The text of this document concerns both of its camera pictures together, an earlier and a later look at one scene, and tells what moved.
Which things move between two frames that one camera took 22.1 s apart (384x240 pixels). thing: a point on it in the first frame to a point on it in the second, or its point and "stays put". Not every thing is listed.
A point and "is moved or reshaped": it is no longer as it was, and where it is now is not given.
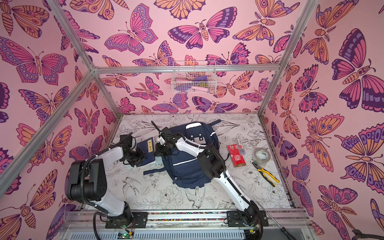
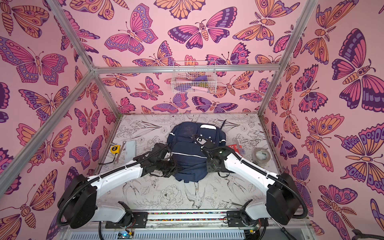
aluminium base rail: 90,224 stays put
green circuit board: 124,235 stays put
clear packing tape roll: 261,156 stays put
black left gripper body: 135,157 to 168,167
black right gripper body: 162,149 to 202,144
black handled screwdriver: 289,236 stays put
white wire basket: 191,77 stays put
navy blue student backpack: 185,169 is moved or reshaped
